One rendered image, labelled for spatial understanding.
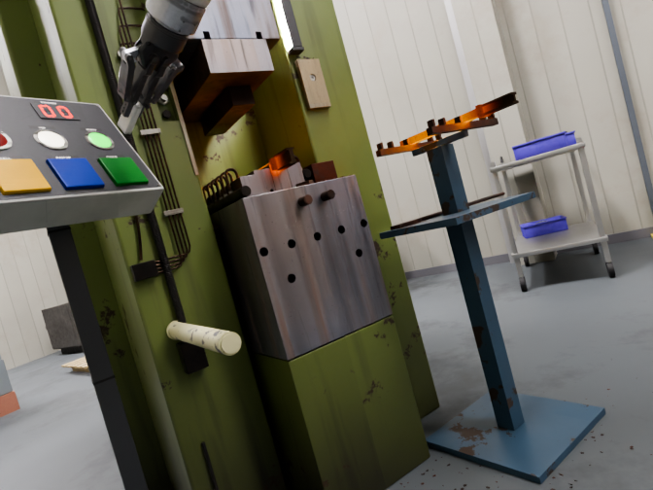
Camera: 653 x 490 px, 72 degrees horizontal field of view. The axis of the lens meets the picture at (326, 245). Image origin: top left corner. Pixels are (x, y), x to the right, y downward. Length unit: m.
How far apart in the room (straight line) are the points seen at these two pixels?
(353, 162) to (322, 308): 0.61
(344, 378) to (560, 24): 3.77
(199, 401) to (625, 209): 3.80
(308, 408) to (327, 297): 0.30
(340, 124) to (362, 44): 3.39
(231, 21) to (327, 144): 0.49
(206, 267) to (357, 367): 0.52
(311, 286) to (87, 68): 0.83
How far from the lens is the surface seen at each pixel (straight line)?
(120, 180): 0.99
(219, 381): 1.37
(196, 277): 1.33
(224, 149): 1.80
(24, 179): 0.92
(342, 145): 1.63
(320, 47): 1.74
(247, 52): 1.41
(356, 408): 1.36
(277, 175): 1.31
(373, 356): 1.37
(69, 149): 1.03
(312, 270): 1.25
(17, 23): 1.96
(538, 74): 4.48
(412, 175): 4.68
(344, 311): 1.30
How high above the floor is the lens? 0.79
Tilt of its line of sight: 3 degrees down
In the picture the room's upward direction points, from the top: 15 degrees counter-clockwise
